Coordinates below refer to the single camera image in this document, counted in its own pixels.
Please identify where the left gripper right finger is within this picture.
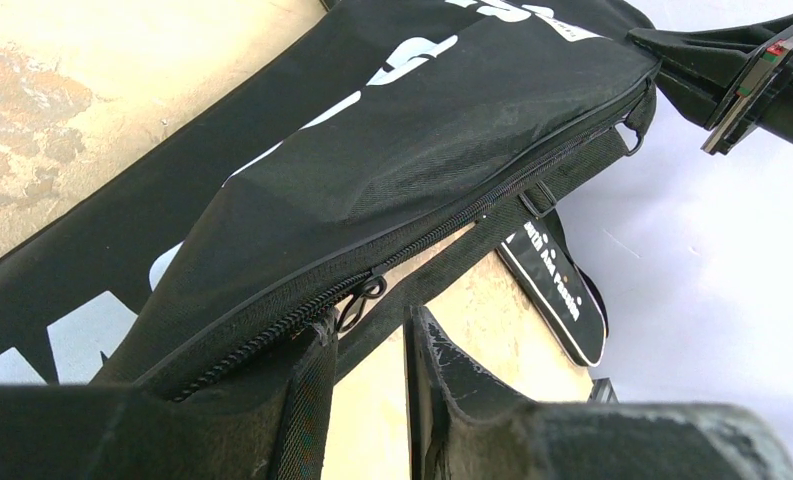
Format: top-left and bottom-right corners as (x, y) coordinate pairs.
(403, 307), (793, 479)

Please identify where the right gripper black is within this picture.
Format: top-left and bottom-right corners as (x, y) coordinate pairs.
(627, 14), (793, 155)

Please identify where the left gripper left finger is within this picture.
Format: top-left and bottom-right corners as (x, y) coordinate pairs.
(0, 321), (337, 479)

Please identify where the black SPORT racket bag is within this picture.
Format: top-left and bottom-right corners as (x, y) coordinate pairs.
(497, 215), (609, 367)

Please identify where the black CROSSWAY racket bag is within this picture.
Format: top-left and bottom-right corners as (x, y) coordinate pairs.
(0, 1), (656, 400)

